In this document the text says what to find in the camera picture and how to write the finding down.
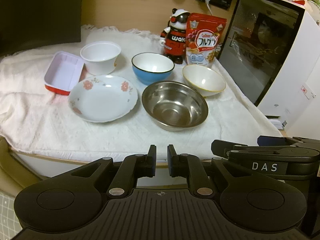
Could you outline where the stainless steel bowl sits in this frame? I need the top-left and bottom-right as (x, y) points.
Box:
(142, 81), (209, 132)

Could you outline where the floral white plate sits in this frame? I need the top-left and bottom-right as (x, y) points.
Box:
(68, 75), (138, 123)

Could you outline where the cream ceramic bowl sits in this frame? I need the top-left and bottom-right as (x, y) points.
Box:
(182, 64), (227, 97)

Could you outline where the blue ceramic bowl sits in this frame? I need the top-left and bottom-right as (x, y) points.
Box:
(131, 53), (175, 85)

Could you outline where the white plastic bowl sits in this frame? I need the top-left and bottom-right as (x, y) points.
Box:
(80, 41), (121, 75)

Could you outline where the red rectangular foil tray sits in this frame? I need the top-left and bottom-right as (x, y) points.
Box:
(44, 51), (84, 96)

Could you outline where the white fringed table cloth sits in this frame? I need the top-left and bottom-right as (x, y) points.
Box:
(1, 25), (280, 162)

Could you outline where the white microwave oven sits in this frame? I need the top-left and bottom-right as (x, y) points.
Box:
(218, 0), (319, 129)

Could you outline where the panda robot figurine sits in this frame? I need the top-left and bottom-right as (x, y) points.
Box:
(160, 8), (190, 64)

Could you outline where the red granola cereal bag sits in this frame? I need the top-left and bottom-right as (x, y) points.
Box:
(185, 13), (227, 67)

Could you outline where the black monitor screen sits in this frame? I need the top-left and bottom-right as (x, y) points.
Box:
(1, 0), (82, 56)

